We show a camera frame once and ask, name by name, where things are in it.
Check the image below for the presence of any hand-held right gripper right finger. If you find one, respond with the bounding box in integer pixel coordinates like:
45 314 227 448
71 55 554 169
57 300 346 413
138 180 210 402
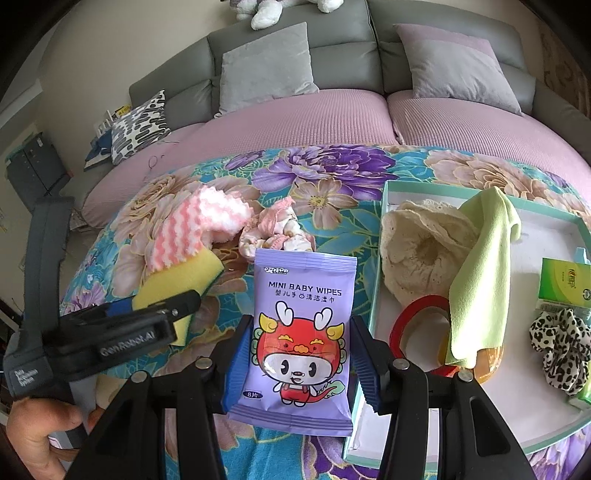
351 314 527 480

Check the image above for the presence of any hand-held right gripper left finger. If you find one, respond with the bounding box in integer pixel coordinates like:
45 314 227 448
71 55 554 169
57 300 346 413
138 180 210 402
65 314 254 480

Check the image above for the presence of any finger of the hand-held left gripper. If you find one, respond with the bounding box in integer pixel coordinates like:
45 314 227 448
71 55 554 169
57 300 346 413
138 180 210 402
131 289 202 320

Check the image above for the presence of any yellow sponge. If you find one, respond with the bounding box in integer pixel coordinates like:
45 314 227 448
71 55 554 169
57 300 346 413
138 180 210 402
134 247 225 347

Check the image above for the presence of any red ring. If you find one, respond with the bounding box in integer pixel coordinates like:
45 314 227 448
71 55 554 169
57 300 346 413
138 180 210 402
389 295 462 378

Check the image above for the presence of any purple wet wipes packet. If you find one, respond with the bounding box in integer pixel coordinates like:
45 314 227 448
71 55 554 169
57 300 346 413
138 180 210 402
226 247 358 437

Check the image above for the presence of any peach round sponge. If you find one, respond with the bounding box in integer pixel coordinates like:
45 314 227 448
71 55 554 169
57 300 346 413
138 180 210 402
443 332 504 386

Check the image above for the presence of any light green cloth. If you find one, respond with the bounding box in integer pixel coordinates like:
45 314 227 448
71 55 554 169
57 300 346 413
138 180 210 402
445 186 522 369

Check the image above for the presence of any white tray with teal rim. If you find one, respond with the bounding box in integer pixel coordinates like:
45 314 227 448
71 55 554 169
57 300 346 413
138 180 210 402
344 180 591 472

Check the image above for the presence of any black white spotted scrunchie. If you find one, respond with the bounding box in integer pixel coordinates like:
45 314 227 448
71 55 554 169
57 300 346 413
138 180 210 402
529 308 591 397

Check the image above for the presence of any green tissue pack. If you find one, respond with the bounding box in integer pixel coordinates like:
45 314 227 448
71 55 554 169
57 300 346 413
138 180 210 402
536 257 591 412

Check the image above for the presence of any person's left hand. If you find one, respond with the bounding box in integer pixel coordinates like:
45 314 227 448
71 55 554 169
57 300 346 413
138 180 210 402
7 399 85 480

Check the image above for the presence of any pink white striped cloth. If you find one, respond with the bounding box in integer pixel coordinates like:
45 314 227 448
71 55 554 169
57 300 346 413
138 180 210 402
148 185 254 273

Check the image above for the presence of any pink scrunchie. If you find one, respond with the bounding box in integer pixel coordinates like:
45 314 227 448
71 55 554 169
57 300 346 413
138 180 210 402
238 196 315 259

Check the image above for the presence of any cream lace cloth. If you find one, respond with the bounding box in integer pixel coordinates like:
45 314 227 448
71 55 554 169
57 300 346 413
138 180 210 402
381 199 481 308

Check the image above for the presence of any dark cabinet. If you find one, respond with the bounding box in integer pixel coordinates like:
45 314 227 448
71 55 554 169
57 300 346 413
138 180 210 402
6 131 70 208

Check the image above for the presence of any blue book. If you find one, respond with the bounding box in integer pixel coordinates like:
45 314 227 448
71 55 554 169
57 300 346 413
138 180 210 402
84 131 114 171

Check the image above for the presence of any black white patterned pillow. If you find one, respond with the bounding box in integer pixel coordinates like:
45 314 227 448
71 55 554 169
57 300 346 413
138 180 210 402
110 90 169 165

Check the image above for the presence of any pink sofa cover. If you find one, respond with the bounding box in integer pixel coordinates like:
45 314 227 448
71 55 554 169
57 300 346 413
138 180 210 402
387 88 591 185
81 92 402 229

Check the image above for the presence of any white plush toy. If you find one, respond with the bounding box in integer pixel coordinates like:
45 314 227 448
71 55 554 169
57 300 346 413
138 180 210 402
228 0 345 31

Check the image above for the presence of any grey sofa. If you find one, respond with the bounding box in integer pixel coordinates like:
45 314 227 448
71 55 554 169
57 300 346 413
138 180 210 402
60 0 591 227

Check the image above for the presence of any grey and pink pillow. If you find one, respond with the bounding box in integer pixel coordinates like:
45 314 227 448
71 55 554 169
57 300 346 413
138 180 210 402
393 23 525 115

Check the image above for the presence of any brown patterned cloth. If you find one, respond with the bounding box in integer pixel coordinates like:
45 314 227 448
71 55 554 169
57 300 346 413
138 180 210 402
538 28 585 116

